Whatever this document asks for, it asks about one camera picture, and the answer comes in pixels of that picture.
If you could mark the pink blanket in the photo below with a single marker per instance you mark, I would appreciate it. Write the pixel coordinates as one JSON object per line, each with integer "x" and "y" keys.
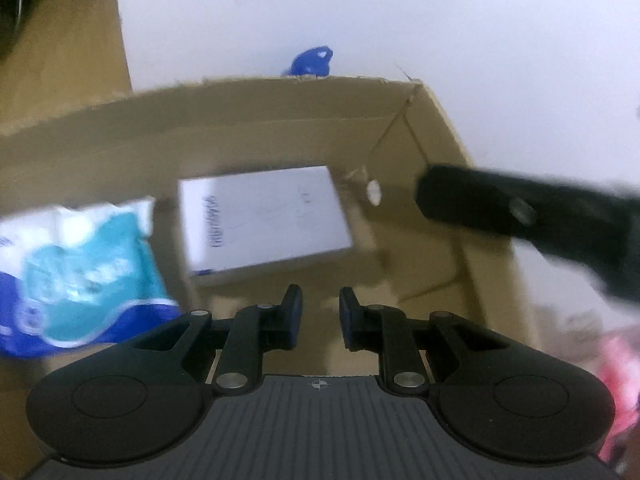
{"x": 620, "y": 380}

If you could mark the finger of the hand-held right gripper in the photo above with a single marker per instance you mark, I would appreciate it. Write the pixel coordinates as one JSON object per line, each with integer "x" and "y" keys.
{"x": 475, "y": 200}

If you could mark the blue tissue packet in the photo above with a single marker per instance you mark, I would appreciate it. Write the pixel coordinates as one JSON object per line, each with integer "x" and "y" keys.
{"x": 75, "y": 280}

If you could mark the cardboard box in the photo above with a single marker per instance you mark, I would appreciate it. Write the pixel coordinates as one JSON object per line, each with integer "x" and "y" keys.
{"x": 300, "y": 125}

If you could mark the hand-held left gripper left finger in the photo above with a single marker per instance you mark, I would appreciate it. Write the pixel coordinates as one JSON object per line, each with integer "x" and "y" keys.
{"x": 292, "y": 310}

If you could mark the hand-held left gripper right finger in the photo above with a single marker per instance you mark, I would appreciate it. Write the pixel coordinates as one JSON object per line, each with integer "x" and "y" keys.
{"x": 349, "y": 315}

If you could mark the white rectangular box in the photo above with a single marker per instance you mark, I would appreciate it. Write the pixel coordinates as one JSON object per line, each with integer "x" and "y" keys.
{"x": 270, "y": 220}

